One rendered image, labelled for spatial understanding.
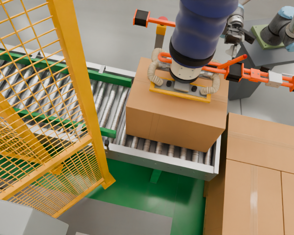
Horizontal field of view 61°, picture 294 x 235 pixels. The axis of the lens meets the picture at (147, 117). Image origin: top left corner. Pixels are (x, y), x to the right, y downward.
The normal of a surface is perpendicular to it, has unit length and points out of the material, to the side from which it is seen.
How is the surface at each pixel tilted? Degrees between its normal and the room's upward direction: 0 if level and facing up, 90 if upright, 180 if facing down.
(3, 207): 0
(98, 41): 0
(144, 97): 0
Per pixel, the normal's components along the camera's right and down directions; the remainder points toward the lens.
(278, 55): 0.07, -0.47
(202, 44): 0.22, 0.70
